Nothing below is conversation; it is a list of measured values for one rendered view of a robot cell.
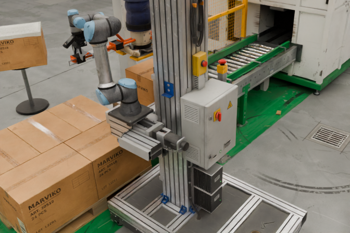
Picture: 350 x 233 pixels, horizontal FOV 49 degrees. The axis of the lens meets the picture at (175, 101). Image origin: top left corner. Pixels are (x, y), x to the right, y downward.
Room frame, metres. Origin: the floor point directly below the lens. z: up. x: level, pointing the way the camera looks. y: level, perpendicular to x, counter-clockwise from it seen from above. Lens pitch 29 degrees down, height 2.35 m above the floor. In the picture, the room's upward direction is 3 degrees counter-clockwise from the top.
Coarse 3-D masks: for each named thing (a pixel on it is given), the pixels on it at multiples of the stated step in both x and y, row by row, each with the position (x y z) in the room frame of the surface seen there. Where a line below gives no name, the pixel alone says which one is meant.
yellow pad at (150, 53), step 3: (141, 51) 2.93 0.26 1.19; (144, 51) 2.98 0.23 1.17; (150, 51) 2.98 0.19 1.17; (141, 54) 2.93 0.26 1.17; (144, 54) 2.93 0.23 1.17; (147, 54) 2.93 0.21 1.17; (150, 54) 2.94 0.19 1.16; (132, 57) 2.89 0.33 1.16; (135, 57) 2.88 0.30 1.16; (138, 57) 2.87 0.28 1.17; (141, 57) 2.88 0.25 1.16; (144, 57) 2.89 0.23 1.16; (147, 57) 2.92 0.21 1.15; (135, 60) 2.85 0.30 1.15; (138, 60) 2.85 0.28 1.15
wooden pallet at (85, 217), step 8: (136, 176) 2.64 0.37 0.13; (128, 184) 2.67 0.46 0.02; (112, 192) 2.45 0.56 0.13; (104, 200) 2.38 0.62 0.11; (88, 208) 2.27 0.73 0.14; (96, 208) 2.32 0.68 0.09; (104, 208) 2.37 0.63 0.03; (0, 216) 2.30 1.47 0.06; (80, 216) 2.30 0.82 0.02; (88, 216) 2.30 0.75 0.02; (96, 216) 2.31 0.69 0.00; (8, 224) 2.22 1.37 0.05; (64, 224) 2.11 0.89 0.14; (72, 224) 2.22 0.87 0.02; (80, 224) 2.22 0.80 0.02; (56, 232) 2.14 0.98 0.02; (64, 232) 2.14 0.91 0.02; (72, 232) 2.14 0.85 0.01
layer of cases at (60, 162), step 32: (32, 128) 2.86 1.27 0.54; (64, 128) 2.84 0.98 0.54; (96, 128) 2.81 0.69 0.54; (0, 160) 2.42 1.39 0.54; (32, 160) 2.40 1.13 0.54; (64, 160) 2.38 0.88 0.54; (96, 160) 2.38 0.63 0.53; (128, 160) 2.60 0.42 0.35; (0, 192) 2.15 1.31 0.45; (32, 192) 2.03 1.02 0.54; (64, 192) 2.15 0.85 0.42; (96, 192) 2.34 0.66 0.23; (32, 224) 1.95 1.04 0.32
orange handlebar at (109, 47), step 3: (126, 39) 2.98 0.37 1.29; (129, 39) 2.99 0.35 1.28; (132, 39) 2.98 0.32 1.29; (123, 42) 2.92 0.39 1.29; (126, 42) 2.92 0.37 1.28; (129, 42) 2.94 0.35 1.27; (108, 45) 2.86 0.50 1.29; (108, 48) 2.80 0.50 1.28; (111, 48) 2.82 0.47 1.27; (87, 54) 2.72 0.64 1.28; (87, 57) 2.67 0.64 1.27; (75, 60) 2.60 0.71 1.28
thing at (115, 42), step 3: (117, 39) 2.94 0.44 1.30; (111, 42) 2.91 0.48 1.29; (114, 42) 2.91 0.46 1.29; (117, 42) 2.90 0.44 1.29; (120, 42) 2.90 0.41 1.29; (111, 45) 2.87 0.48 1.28; (114, 45) 2.84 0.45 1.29; (117, 45) 2.84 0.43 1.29; (120, 45) 2.87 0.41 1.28; (123, 45) 2.89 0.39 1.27; (114, 48) 2.84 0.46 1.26; (117, 48) 2.84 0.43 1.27; (120, 48) 2.86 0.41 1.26
